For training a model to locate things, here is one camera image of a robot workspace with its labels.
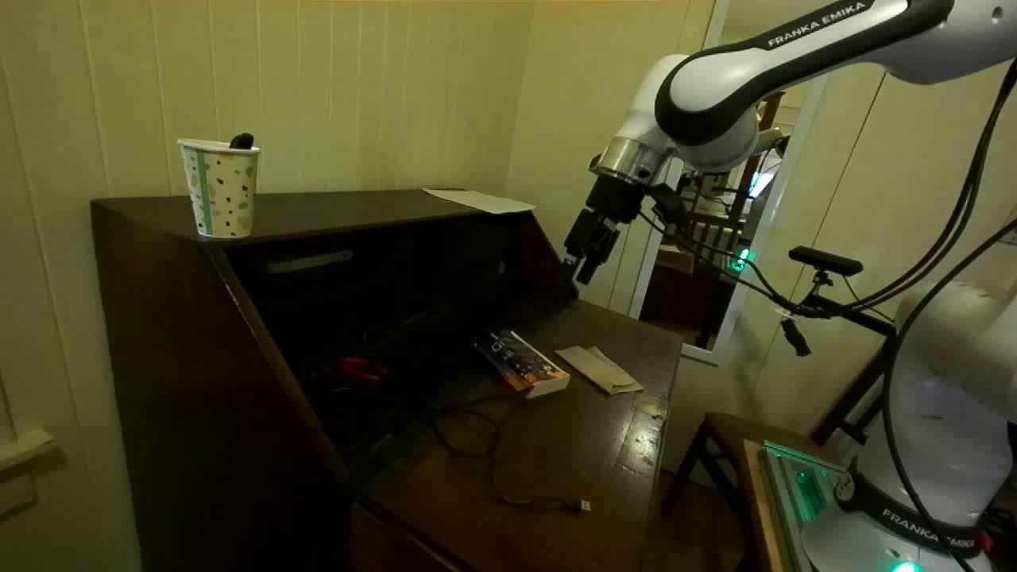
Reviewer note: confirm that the small red object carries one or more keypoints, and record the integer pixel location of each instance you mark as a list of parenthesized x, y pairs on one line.
[(359, 369)]

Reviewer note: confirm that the black camera on stand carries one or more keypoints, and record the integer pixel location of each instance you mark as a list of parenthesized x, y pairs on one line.
[(824, 261)]

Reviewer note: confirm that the dark wooden secretary desk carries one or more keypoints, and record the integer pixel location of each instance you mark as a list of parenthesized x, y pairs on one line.
[(210, 423)]

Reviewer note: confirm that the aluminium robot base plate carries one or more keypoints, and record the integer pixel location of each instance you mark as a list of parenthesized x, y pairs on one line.
[(815, 496)]

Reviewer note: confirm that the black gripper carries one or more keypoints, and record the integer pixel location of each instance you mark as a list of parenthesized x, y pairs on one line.
[(607, 210)]

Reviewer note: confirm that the folded beige paper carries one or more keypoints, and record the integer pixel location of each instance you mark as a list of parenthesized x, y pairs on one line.
[(599, 369)]

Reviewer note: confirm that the light wooden robot table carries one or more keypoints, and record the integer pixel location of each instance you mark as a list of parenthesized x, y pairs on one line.
[(761, 511)]

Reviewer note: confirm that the white paper sheet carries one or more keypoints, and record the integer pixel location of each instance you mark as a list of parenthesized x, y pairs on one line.
[(477, 199)]

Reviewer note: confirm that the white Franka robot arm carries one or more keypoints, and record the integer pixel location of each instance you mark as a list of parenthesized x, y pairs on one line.
[(806, 50)]

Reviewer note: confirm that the red round knob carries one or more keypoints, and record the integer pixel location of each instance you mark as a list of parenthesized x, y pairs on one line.
[(983, 541)]

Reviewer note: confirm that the white wall bracket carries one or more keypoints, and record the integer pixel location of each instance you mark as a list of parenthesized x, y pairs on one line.
[(20, 454)]

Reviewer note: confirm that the dark wooden stool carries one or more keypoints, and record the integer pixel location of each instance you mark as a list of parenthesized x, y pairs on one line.
[(702, 433)]

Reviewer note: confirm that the dotted white paper cup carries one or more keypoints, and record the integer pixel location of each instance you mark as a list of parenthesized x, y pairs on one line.
[(221, 193)]

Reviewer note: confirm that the small black object in cup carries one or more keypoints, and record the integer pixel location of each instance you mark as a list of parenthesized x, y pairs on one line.
[(242, 137)]

